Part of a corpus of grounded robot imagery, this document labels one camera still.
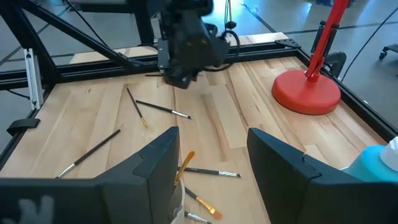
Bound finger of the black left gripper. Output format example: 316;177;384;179
164;68;184;88
182;70;203;90

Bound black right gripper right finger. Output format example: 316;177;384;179
247;127;398;224

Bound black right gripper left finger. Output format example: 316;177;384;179
0;126;181;224

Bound black silver-ferrule paintbrush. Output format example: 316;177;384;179
177;167;243;179
184;210;213;224
135;99;194;121

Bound thin gold-ferrule paintbrush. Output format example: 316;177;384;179
126;87;149;129

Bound small orange-bristled paintbrush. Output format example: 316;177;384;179
184;186;224;221

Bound thick silver-ferrule paintbrush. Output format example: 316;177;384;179
55;129;121;180

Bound large cyan paint bottle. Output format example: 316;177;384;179
341;136;398;184

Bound wooden arm base board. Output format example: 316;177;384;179
70;30;290;65

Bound red desk lamp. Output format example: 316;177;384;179
271;0;351;116

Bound silver aluminium extrusion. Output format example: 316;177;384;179
23;48;44;110

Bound black chair base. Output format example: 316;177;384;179
378;43;398;60

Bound black left camera cable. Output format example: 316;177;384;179
203;21;242;73

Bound black table frame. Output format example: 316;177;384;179
0;0;398;170

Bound thin black hanging cable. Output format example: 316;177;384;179
341;14;398;82

